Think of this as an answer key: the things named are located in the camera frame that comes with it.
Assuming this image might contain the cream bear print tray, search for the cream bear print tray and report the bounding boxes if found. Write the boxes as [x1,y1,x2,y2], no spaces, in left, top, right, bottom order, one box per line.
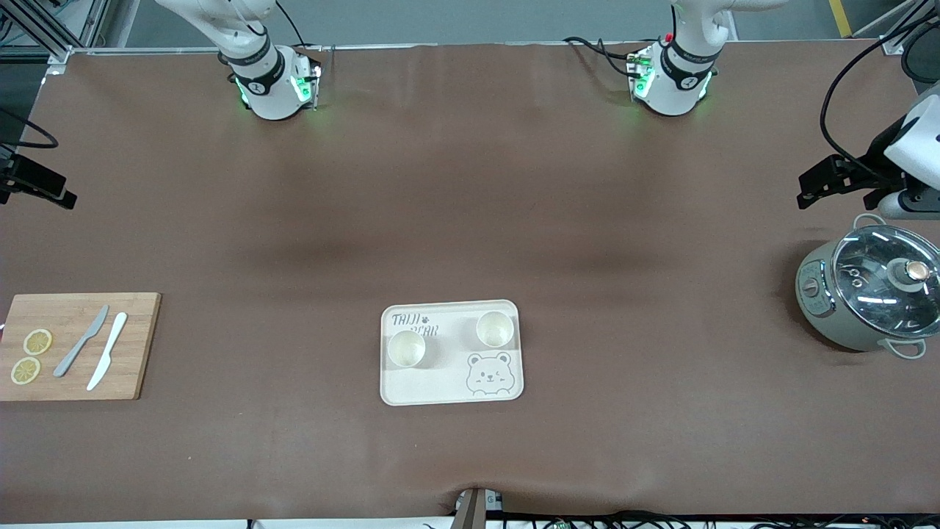
[380,299,525,406]

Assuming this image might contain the white plastic knife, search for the white plastic knife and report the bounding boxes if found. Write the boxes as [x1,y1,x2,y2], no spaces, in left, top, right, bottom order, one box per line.
[86,312,129,392]

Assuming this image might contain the wooden cutting board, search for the wooden cutting board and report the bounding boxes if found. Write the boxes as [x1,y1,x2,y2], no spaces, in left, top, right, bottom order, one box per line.
[0,292,162,402]

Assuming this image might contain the glass pot lid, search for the glass pot lid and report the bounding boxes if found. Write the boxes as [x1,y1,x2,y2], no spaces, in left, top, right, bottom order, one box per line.
[832,224,940,339]

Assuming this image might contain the grey electric cooking pot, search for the grey electric cooking pot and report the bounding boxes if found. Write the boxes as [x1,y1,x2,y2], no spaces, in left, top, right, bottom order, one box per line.
[795,213,940,361]

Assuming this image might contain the grey plastic knife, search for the grey plastic knife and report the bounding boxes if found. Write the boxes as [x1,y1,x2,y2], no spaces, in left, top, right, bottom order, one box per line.
[53,305,110,378]

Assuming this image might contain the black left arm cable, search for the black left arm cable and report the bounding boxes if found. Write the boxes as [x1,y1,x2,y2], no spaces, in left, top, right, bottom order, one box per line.
[820,11,940,184]

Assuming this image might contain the white IKEA cup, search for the white IKEA cup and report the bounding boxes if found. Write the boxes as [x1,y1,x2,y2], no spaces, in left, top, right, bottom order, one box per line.
[387,329,427,368]
[476,311,513,348]

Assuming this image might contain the black base cable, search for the black base cable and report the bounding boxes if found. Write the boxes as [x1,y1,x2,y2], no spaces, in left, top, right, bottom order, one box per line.
[275,0,309,51]

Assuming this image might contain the black base cables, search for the black base cables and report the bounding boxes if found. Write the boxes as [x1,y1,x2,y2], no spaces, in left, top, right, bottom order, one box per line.
[562,35,648,80]

